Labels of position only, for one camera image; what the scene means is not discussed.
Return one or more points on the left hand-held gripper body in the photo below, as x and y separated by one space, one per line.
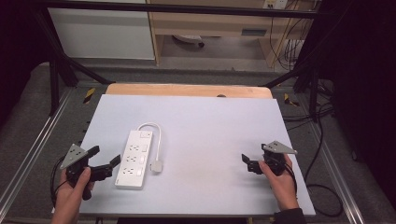
73 155

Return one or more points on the white plug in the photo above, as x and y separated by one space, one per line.
156 166

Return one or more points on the aluminium rail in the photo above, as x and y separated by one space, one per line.
339 180
31 149

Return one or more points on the wooden board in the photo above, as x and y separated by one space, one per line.
186 90

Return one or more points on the person's right hand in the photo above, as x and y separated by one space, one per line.
285 189

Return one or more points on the white power strip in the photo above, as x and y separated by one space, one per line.
134 161

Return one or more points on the office chair base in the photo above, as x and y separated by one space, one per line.
190 39

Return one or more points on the light wooden desk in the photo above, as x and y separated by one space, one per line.
214 25

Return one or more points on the dark curtain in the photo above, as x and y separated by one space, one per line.
364 77
18 46

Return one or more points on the person's left hand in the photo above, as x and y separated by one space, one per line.
70 199

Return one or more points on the white wall socket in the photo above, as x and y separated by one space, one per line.
275 3

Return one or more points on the white cabinet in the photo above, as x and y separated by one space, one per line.
102 34

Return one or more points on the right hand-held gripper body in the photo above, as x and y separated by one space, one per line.
275 161

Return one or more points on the black metal frame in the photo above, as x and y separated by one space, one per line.
186 9

